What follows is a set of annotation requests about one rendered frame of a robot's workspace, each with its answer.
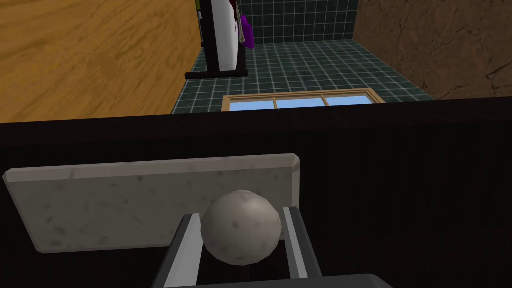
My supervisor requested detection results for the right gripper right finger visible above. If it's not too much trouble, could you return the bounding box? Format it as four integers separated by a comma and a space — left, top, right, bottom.
282, 206, 323, 280

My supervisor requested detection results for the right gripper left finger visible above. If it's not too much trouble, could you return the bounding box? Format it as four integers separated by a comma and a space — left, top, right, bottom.
151, 213, 206, 288

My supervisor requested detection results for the grey marble ball knob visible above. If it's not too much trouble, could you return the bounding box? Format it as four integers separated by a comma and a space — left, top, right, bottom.
200, 189, 283, 267

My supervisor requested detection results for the grey marble drawer front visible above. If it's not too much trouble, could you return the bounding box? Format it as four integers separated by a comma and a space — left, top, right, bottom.
2, 153, 301, 255

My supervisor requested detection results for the black wooden cabinet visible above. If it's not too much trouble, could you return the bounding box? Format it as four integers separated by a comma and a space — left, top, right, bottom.
0, 96, 512, 288

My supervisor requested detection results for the wooden framed window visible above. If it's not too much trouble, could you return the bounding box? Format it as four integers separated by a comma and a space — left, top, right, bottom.
221, 88, 386, 113

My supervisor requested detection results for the black and white stand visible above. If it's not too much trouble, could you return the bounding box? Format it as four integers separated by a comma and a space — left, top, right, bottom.
184, 0, 255, 80

